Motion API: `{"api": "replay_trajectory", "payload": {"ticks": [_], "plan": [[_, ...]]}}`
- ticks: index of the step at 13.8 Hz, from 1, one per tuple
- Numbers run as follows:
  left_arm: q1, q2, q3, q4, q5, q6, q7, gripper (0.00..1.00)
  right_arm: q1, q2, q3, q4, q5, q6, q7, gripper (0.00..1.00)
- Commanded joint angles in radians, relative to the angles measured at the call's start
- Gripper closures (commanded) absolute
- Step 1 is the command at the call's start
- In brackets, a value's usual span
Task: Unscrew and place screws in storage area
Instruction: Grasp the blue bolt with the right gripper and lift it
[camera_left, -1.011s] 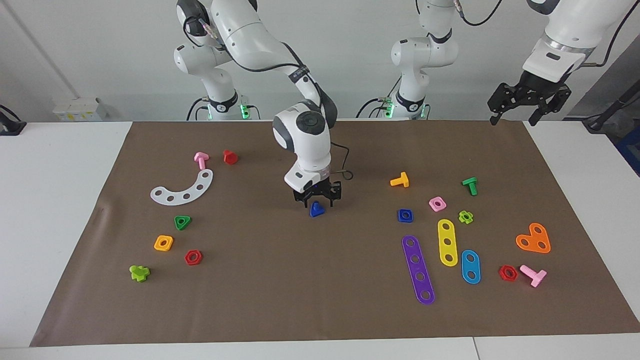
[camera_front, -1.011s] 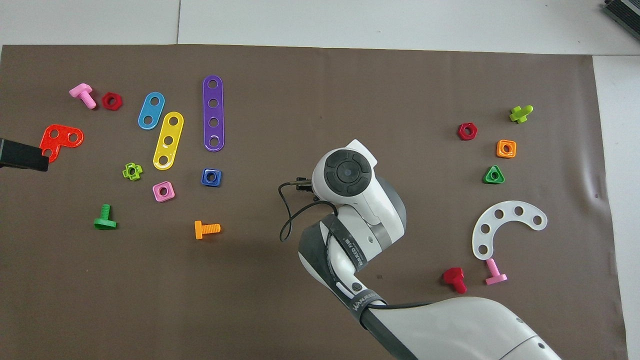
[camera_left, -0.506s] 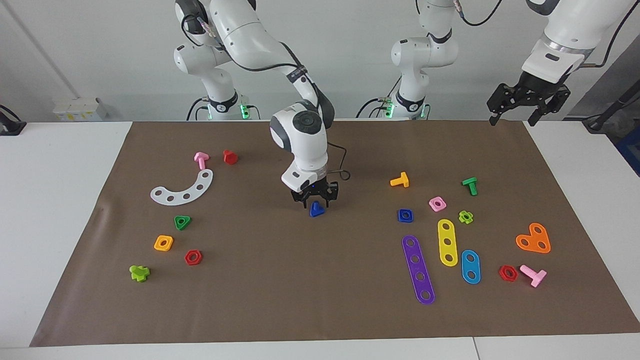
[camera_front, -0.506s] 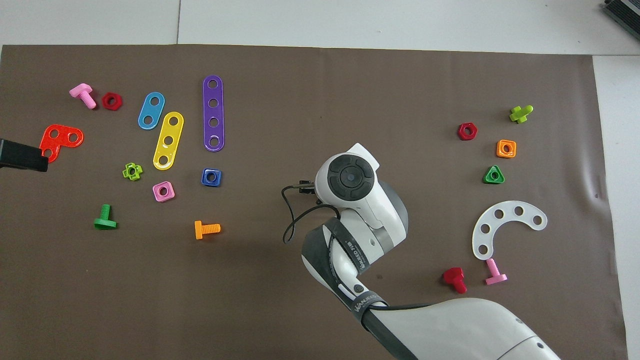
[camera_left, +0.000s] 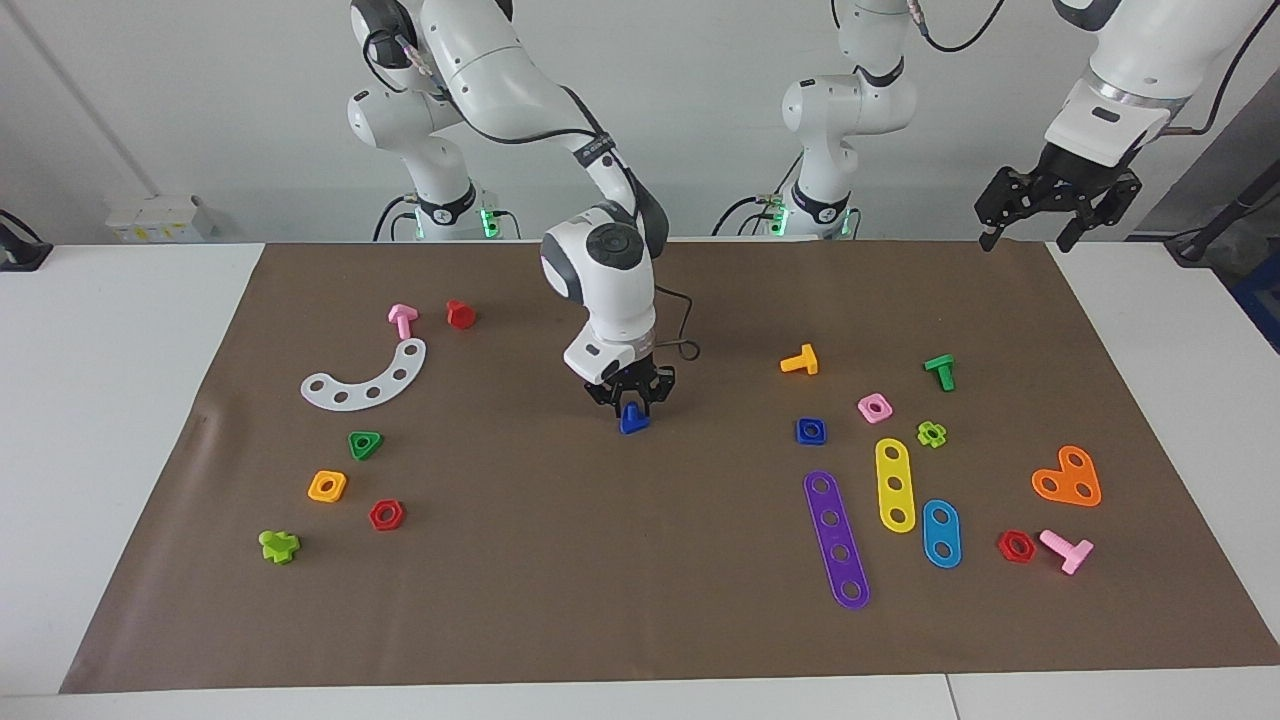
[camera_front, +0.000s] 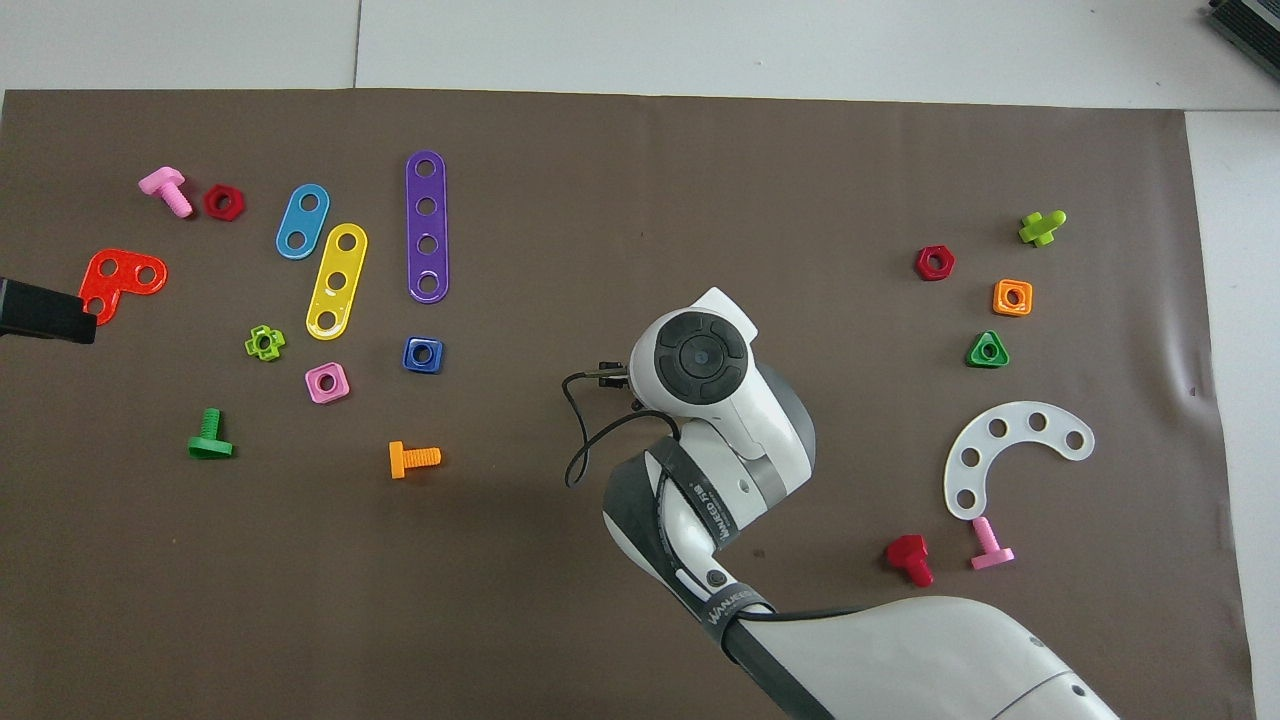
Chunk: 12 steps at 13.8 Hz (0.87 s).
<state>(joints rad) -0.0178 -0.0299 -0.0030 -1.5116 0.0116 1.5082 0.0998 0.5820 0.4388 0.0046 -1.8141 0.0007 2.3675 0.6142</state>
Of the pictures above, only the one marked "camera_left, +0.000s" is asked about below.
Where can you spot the white curved five-hole strip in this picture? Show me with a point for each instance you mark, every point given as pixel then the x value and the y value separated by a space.
pixel 386 383

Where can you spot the pink plastic screw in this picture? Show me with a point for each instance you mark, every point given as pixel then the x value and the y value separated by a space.
pixel 1072 553
pixel 403 318

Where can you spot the red plastic screw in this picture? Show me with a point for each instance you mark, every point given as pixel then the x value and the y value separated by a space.
pixel 461 315

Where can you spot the black clamp mount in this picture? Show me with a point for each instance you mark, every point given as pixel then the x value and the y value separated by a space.
pixel 20 255

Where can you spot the blue square nut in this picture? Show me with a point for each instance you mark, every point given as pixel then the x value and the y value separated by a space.
pixel 801 439

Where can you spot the black stand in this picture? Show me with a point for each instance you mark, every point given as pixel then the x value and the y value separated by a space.
pixel 1235 210

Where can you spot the blue two-hole strip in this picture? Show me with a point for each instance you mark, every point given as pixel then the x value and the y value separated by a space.
pixel 941 533

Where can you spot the orange-red three-hole corner plate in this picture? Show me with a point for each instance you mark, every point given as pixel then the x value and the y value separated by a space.
pixel 1066 478

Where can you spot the orange plastic screw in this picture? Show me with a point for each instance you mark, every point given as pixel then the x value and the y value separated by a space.
pixel 803 362

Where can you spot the yellow three-hole strip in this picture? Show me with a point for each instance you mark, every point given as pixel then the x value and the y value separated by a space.
pixel 895 470

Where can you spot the red hexagonal nut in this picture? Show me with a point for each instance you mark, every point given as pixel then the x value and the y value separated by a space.
pixel 1005 548
pixel 376 515

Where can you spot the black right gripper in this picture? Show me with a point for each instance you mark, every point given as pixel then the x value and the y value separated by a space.
pixel 630 375

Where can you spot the orange square nut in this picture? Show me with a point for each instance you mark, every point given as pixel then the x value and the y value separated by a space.
pixel 314 494

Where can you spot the lime green cross nut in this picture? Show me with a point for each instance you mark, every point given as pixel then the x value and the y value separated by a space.
pixel 924 436

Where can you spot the purple four-hole strip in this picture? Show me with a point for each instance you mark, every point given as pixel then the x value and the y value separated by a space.
pixel 836 537

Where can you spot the blue plastic screw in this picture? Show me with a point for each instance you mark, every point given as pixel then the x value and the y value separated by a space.
pixel 633 423

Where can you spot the pink square nut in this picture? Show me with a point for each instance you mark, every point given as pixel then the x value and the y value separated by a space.
pixel 864 414

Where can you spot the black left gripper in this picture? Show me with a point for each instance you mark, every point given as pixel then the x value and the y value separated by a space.
pixel 1070 180

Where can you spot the blue crate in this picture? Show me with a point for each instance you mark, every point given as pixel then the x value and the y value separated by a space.
pixel 1262 300

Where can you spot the brown table mat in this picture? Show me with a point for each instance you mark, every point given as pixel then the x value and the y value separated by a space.
pixel 640 560

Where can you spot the green triangular nut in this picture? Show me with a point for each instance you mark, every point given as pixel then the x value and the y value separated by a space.
pixel 372 437

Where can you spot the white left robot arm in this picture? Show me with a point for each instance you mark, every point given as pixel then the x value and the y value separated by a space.
pixel 845 110

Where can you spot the lime green plastic screw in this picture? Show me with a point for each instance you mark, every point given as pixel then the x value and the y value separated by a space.
pixel 278 548

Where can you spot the white power box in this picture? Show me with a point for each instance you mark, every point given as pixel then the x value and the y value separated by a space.
pixel 160 218

